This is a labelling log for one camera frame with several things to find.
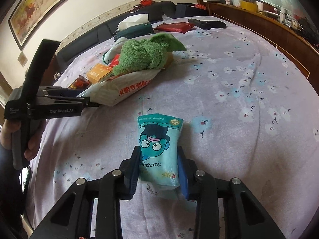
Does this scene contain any dark red snack packet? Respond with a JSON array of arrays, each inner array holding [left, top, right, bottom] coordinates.
[[68, 75, 91, 90]]

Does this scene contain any teal cartoon tissue pack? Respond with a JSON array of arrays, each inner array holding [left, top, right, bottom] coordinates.
[[137, 113, 183, 199]]

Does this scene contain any orange medicine box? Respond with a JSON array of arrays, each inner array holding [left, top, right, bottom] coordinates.
[[86, 63, 112, 84]]

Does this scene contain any white paper bag red text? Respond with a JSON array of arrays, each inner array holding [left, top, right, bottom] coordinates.
[[77, 69, 161, 106]]

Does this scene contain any red white cigarette pack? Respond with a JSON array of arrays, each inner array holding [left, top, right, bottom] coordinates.
[[109, 54, 120, 68]]

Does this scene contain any green fuzzy sock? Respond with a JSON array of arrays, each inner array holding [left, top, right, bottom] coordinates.
[[112, 32, 187, 76]]

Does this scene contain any floral purple tablecloth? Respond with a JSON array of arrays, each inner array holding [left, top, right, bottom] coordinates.
[[27, 24, 318, 238]]

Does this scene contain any white green-trimmed sock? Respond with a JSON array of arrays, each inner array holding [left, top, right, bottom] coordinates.
[[102, 37, 128, 65]]

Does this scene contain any black leather sofa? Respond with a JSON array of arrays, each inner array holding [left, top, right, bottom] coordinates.
[[39, 0, 210, 80]]

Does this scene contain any framed horse painting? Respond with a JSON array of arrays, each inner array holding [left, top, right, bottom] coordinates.
[[8, 0, 65, 49]]

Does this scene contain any dark green tissue box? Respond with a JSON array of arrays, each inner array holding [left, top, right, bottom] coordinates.
[[114, 14, 154, 41]]

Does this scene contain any red knot ornament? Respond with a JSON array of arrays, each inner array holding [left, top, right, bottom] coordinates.
[[129, 0, 155, 14]]

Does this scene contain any dark red wallet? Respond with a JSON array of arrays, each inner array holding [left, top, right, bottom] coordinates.
[[154, 22, 195, 33]]

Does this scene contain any dark shopping bag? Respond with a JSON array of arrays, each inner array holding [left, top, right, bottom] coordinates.
[[174, 3, 209, 18]]

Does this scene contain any wooden glass partition cabinet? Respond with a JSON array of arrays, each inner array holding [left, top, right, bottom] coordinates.
[[197, 0, 318, 92]]

